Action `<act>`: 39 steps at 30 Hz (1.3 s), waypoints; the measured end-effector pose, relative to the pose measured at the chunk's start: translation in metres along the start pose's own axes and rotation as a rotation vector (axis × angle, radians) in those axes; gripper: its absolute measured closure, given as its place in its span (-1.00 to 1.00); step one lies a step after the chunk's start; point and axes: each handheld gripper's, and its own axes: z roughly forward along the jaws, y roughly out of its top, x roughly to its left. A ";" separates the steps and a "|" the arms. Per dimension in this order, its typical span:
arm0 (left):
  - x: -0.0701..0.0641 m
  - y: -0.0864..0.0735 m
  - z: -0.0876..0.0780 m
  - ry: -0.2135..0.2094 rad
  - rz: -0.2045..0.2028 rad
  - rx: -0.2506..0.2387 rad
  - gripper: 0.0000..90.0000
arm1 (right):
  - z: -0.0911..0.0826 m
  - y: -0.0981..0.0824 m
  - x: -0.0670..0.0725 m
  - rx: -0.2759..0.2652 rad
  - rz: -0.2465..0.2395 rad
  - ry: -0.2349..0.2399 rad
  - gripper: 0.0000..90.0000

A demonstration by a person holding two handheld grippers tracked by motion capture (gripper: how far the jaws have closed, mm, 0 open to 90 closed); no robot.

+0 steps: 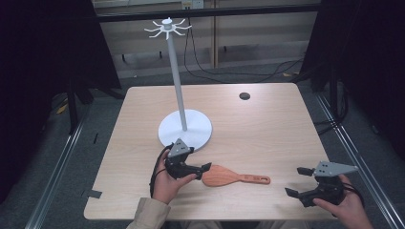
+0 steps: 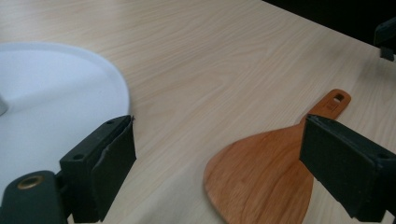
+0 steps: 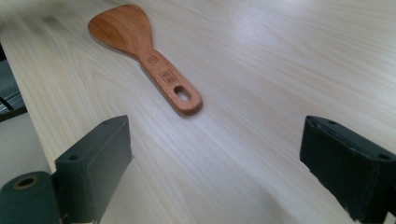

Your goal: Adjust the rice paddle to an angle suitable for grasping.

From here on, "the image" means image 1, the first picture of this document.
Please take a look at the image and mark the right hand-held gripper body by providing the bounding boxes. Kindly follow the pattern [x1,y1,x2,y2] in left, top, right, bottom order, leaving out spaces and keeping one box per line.
[298,160,359,208]

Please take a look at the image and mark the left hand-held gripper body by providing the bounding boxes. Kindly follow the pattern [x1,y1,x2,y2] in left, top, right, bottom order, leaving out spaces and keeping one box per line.
[164,137,203,181]

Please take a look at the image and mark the wooden rice paddle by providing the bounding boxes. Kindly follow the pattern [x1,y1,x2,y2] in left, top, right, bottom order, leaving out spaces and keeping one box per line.
[201,164,271,188]

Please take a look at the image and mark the person's left hand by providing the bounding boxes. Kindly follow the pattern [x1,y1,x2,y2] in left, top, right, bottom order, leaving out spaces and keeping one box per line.
[151,149,199,205]

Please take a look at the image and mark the person's right hand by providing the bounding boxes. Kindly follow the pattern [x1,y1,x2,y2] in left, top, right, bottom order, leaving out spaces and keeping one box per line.
[312,174,374,229]

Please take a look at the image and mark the white hook stand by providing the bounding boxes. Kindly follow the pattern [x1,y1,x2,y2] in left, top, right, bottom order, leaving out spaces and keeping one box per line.
[143,17,213,152]

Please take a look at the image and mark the black tape piece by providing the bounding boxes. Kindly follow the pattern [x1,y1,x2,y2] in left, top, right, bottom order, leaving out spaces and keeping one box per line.
[86,188,103,199]

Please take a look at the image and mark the black metal stand leg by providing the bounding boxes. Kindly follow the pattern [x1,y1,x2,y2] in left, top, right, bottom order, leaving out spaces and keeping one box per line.
[65,80,80,135]

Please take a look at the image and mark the black curtain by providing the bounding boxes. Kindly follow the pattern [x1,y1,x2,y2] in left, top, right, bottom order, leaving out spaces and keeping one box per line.
[0,0,122,204]
[299,0,405,160]

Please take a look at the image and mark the black horizontal bar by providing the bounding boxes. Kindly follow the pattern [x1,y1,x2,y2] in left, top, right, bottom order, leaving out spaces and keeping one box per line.
[95,3,321,23]

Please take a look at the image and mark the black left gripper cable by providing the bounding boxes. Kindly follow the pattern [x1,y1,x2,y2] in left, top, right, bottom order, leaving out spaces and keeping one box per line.
[149,143,175,198]

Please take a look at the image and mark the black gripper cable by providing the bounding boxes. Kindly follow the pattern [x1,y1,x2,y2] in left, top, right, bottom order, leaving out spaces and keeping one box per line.
[149,143,175,198]
[341,181,366,208]

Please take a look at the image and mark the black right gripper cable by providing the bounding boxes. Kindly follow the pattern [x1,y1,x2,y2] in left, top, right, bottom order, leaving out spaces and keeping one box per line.
[341,181,366,208]

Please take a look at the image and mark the metal floor rail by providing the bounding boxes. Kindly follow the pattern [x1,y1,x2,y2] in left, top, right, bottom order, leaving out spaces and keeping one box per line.
[24,109,89,229]
[314,91,405,229]

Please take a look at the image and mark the black floor cable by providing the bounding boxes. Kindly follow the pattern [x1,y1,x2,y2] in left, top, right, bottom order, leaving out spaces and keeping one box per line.
[183,17,307,84]

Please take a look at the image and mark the wooden wall strip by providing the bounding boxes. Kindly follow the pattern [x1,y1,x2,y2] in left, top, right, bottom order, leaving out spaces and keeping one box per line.
[211,0,220,70]

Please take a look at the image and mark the white wall socket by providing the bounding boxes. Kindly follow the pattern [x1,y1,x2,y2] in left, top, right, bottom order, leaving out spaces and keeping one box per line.
[181,0,204,10]

